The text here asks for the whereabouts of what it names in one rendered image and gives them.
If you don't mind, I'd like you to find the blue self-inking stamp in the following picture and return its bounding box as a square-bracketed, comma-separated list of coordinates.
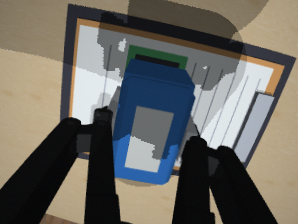
[113, 54, 196, 185]

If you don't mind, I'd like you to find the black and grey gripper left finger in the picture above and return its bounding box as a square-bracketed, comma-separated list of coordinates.
[0, 86, 121, 224]

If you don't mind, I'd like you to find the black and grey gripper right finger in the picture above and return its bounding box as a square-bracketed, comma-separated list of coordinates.
[172, 115, 278, 224]

